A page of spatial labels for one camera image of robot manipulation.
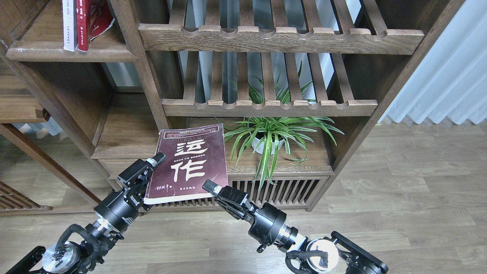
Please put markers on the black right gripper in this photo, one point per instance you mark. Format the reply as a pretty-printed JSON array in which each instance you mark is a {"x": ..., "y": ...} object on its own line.
[{"x": 267, "y": 223}]

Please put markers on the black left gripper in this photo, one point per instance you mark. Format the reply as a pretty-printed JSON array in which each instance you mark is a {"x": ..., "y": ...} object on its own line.
[{"x": 119, "y": 209}]

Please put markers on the dark maroon book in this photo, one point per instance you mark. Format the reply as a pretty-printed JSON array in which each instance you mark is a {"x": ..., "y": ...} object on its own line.
[{"x": 193, "y": 155}]

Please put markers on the red paperback book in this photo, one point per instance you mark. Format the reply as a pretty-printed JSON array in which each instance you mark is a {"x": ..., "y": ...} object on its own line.
[{"x": 93, "y": 17}]

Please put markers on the white paperback book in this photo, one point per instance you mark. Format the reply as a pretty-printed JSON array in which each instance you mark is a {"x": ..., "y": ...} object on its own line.
[{"x": 70, "y": 28}]

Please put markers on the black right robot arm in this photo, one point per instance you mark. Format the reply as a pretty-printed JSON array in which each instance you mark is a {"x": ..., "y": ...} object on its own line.
[{"x": 303, "y": 256}]

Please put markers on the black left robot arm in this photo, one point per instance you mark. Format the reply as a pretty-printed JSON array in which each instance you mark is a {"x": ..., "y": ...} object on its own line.
[{"x": 79, "y": 249}]

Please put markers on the wooden drawer with brass knob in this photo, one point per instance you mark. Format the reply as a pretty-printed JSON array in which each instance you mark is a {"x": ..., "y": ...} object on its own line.
[{"x": 115, "y": 166}]

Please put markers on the white plant pot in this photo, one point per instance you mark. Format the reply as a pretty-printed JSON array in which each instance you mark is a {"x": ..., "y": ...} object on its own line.
[{"x": 259, "y": 145}]

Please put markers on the right slatted cabinet door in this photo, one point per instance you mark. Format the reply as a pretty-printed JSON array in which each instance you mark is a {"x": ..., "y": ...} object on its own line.
[{"x": 292, "y": 193}]

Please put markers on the green spider plant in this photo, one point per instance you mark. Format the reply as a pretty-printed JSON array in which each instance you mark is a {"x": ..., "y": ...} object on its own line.
[{"x": 290, "y": 129}]

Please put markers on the dark wooden bookshelf unit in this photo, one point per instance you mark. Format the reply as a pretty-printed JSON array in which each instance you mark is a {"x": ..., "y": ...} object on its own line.
[{"x": 176, "y": 64}]

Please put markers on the wooden side furniture left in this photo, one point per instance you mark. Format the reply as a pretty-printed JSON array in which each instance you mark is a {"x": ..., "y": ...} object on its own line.
[{"x": 19, "y": 105}]

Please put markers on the white pleated curtain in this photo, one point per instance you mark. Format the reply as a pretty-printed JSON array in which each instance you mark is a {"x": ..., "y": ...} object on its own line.
[{"x": 451, "y": 81}]

